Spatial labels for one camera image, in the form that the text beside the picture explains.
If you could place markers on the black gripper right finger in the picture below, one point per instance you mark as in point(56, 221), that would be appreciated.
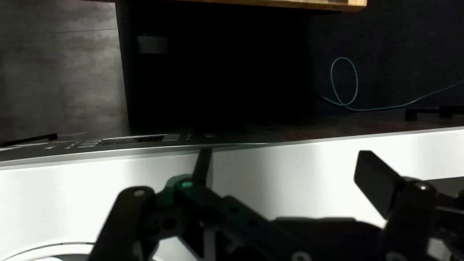
point(414, 212)

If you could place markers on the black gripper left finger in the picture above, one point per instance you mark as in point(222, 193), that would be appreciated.
point(209, 227)

